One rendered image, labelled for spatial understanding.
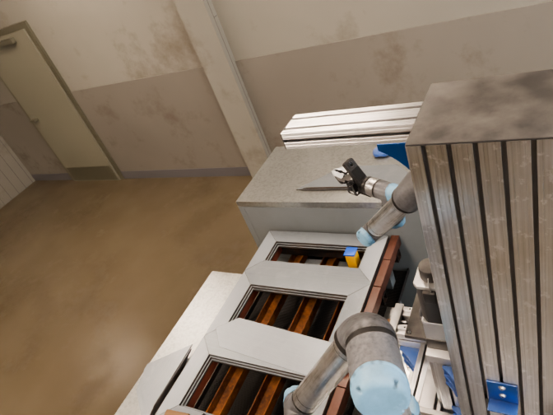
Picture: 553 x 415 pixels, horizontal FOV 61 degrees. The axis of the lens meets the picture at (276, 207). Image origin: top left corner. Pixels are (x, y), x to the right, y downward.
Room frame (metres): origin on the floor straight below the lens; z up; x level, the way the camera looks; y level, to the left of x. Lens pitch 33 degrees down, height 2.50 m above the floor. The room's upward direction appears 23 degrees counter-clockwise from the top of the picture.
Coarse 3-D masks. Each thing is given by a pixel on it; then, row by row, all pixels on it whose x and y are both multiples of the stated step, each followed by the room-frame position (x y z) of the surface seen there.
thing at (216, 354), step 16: (272, 256) 2.09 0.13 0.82; (256, 288) 1.89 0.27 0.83; (272, 288) 1.83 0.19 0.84; (240, 304) 1.81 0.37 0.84; (208, 336) 1.68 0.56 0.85; (208, 352) 1.58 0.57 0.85; (224, 352) 1.54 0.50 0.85; (208, 368) 1.52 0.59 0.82; (256, 368) 1.39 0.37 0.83; (272, 368) 1.34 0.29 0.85; (192, 384) 1.44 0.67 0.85
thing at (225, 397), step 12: (276, 300) 1.90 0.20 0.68; (264, 312) 1.83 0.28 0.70; (276, 312) 1.79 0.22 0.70; (228, 372) 1.53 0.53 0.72; (240, 372) 1.53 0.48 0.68; (228, 384) 1.50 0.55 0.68; (240, 384) 1.46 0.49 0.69; (216, 396) 1.43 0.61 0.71; (228, 396) 1.43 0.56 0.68; (216, 408) 1.39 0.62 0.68; (228, 408) 1.36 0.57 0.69
